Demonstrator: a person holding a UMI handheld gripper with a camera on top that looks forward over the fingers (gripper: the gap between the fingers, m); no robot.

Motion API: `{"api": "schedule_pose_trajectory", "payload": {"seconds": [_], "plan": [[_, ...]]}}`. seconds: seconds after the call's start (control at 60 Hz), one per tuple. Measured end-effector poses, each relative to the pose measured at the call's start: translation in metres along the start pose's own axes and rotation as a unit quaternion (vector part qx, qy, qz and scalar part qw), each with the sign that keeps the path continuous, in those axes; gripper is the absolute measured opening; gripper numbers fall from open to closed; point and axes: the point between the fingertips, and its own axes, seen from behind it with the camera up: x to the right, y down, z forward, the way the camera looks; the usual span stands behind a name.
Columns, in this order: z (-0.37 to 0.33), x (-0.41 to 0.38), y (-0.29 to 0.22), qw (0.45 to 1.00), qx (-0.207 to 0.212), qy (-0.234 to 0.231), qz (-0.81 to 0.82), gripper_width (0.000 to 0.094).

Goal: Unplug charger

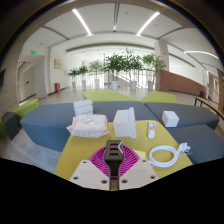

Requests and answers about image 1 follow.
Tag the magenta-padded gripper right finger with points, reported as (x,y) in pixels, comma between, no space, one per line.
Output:
(138,174)

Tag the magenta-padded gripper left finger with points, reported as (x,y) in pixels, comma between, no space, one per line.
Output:
(87,175)

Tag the black charger block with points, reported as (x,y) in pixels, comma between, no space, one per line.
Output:
(113,159)

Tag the round yellow-white power strip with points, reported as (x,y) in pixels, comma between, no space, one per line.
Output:
(140,154)

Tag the white tube with red cap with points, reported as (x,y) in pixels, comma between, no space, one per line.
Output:
(151,130)

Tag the soft tissue pack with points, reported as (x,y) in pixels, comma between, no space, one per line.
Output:
(88,126)

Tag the white cardboard box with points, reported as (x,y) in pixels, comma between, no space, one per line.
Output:
(124,125)

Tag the small white cube box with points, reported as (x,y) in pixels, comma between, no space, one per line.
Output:
(170,119)

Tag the long grey sofa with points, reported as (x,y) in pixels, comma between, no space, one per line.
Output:
(46,123)

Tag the stack of white packs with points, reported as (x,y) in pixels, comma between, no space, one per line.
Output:
(82,107)

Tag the green sofa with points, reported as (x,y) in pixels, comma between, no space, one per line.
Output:
(160,97)
(106,95)

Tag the green seat block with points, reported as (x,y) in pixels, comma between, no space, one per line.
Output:
(25,109)

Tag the dark grey seat block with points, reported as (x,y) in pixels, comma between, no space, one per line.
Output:
(10,125)

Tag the red fire extinguisher cabinet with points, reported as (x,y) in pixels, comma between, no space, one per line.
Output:
(57,87)

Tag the group of potted plants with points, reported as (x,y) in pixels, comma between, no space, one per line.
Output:
(115,65)

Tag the green exit sign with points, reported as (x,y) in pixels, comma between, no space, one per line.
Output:
(33,52)

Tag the group of ceiling strip lights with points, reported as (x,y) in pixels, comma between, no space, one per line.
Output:
(81,21)

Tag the wooden bench with black frame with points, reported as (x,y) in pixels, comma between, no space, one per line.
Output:
(208,104)

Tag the yellow wall picture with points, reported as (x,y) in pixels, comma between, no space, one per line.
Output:
(58,64)

